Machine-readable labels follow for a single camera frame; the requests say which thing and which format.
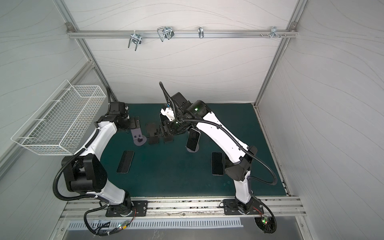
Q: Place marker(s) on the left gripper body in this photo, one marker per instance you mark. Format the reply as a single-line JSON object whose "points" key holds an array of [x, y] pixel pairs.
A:
{"points": [[132, 123]]}

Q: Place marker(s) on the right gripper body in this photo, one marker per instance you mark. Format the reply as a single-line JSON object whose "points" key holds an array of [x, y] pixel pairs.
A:
{"points": [[163, 132]]}

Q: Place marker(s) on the purple round stand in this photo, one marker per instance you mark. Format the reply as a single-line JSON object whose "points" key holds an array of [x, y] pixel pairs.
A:
{"points": [[138, 138], [193, 151]]}

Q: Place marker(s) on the black folding phone stand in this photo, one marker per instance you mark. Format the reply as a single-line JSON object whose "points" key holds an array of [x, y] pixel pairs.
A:
{"points": [[153, 133]]}

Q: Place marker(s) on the white phone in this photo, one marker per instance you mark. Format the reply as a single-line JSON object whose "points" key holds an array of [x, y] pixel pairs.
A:
{"points": [[193, 139]]}

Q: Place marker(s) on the teal edged phone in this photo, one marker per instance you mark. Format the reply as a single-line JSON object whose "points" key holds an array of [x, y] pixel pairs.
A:
{"points": [[125, 162]]}

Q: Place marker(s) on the purple phone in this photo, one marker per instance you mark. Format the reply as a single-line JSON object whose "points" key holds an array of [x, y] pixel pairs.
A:
{"points": [[217, 164]]}

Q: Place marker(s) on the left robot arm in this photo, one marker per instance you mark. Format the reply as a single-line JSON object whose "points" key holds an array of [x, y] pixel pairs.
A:
{"points": [[82, 175]]}

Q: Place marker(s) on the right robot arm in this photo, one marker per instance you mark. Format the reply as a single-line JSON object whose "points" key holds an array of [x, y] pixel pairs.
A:
{"points": [[179, 115]]}

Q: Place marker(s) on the black back-left stand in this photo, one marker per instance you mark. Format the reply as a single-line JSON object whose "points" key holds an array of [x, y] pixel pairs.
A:
{"points": [[168, 138]]}

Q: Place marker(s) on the white wire basket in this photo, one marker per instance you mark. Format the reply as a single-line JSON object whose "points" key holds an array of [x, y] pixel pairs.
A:
{"points": [[58, 126]]}

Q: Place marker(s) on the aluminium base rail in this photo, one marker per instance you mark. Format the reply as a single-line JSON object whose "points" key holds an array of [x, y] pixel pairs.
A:
{"points": [[195, 207]]}

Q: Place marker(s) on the aluminium cross rail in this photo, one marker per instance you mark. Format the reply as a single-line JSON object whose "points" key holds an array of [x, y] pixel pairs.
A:
{"points": [[185, 34]]}

